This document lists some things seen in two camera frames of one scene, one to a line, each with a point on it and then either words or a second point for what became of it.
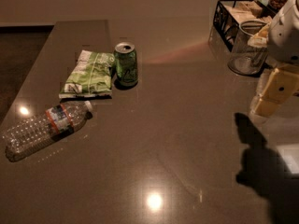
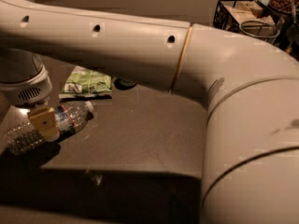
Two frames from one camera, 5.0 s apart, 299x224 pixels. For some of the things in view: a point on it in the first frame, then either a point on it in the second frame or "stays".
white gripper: [285, 41] to [27, 90]
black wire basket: [230, 13] stays
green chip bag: [91, 77] stays
